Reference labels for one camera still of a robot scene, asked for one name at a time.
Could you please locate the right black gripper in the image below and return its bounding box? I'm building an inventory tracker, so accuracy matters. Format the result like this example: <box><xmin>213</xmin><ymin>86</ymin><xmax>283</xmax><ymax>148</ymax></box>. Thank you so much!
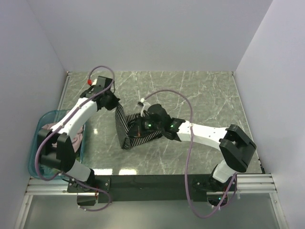
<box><xmin>127</xmin><ymin>114</ymin><xmax>163</xmax><ymax>137</ymax></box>

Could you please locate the black white striped tank top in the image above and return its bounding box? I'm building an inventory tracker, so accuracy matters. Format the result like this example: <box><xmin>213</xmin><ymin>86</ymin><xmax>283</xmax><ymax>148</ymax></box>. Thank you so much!
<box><xmin>114</xmin><ymin>104</ymin><xmax>165</xmax><ymax>151</ymax></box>

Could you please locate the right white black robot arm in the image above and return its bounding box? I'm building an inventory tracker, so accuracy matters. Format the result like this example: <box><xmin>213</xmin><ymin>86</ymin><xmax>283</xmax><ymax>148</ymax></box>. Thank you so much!
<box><xmin>127</xmin><ymin>104</ymin><xmax>256</xmax><ymax>192</ymax></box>

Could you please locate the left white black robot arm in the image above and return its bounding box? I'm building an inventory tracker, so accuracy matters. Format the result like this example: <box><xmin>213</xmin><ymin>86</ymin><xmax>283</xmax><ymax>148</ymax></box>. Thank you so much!
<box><xmin>35</xmin><ymin>76</ymin><xmax>119</xmax><ymax>192</ymax></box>

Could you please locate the pink tank top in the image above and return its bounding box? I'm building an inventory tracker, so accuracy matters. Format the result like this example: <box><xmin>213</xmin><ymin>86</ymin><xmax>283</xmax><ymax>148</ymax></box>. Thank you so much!
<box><xmin>42</xmin><ymin>123</ymin><xmax>83</xmax><ymax>153</ymax></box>

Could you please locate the teal plastic laundry basket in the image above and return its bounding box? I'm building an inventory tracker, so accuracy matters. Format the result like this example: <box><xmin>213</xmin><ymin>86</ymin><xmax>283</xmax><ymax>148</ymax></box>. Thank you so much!
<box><xmin>28</xmin><ymin>110</ymin><xmax>87</xmax><ymax>179</ymax></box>

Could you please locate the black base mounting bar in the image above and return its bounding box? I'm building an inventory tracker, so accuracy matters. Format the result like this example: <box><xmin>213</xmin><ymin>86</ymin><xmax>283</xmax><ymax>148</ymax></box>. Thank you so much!
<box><xmin>67</xmin><ymin>175</ymin><xmax>239</xmax><ymax>206</ymax></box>

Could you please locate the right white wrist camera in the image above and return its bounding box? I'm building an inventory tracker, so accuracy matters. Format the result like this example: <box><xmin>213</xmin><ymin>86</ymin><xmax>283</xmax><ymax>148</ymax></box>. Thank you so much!
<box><xmin>137</xmin><ymin>98</ymin><xmax>151</xmax><ymax>117</ymax></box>

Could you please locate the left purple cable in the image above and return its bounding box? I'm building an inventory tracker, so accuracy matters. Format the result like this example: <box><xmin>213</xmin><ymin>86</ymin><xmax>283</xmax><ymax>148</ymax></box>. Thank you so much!
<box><xmin>34</xmin><ymin>65</ymin><xmax>115</xmax><ymax>212</ymax></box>

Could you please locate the purple cable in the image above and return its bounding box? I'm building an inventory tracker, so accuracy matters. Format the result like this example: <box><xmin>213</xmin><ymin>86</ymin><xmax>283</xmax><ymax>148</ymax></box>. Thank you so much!
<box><xmin>142</xmin><ymin>89</ymin><xmax>239</xmax><ymax>219</ymax></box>
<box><xmin>34</xmin><ymin>65</ymin><xmax>115</xmax><ymax>212</ymax></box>

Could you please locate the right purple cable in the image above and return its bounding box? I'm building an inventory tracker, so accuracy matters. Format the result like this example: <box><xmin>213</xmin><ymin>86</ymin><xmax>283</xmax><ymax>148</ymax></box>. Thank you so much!
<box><xmin>142</xmin><ymin>89</ymin><xmax>239</xmax><ymax>219</ymax></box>

